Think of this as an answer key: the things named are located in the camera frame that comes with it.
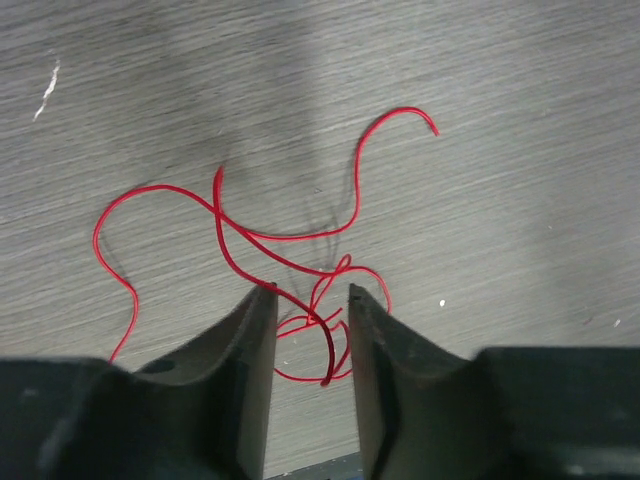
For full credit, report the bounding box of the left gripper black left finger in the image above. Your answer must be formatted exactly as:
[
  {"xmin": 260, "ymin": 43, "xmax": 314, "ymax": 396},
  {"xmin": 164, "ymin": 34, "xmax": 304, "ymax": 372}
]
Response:
[{"xmin": 1, "ymin": 287, "xmax": 278, "ymax": 479}]

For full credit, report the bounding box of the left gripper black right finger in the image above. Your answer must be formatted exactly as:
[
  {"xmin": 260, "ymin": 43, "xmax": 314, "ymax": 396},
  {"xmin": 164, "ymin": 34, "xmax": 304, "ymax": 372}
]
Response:
[{"xmin": 348, "ymin": 285, "xmax": 639, "ymax": 479}]

